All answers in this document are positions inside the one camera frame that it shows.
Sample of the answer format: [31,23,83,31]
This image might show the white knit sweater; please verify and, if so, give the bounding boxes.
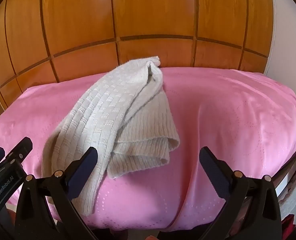
[42,56,180,216]

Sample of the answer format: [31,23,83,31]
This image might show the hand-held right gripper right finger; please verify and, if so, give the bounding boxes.
[199,146,282,240]

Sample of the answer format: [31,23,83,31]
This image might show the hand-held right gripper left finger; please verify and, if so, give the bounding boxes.
[14,147,99,240]

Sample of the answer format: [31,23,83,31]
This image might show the white knitted cloth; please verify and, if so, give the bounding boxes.
[278,176,296,219]

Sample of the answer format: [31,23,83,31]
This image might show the red cloth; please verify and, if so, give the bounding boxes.
[281,214,296,239]

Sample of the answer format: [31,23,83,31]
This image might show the pink blanket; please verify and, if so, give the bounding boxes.
[0,66,296,232]

